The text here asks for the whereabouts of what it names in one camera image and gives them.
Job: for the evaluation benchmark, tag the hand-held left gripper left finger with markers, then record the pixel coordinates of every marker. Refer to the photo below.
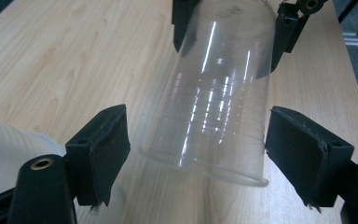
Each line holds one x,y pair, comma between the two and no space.
101,155

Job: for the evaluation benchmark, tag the single clear plastic cup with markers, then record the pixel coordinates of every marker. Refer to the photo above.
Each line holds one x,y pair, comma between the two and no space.
211,109

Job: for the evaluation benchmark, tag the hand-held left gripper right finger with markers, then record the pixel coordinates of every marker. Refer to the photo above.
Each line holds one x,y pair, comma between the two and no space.
304,155

